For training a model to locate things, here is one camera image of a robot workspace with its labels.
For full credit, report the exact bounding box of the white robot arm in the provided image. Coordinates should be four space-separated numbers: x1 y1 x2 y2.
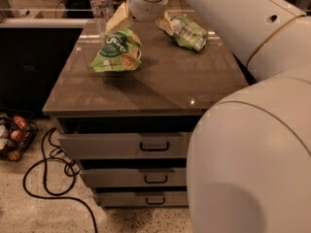
127 0 311 233

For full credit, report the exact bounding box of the green rice chip bag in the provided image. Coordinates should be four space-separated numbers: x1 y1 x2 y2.
90 29 142 73

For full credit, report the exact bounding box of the grey drawer cabinet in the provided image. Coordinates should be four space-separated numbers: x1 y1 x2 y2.
43 22 247 195

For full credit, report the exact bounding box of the green snack bag back side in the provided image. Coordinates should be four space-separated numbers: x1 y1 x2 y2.
165 16 208 52

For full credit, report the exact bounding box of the clear plastic water bottle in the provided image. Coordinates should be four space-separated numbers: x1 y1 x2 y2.
89 0 111 38

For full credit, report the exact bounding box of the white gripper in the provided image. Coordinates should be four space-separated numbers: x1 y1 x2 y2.
106 0 174 36

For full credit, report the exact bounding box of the bottom grey drawer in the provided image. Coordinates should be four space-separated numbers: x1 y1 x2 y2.
94 191 188 208

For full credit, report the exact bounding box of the black wire basket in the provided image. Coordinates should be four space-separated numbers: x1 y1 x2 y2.
0 114 38 161

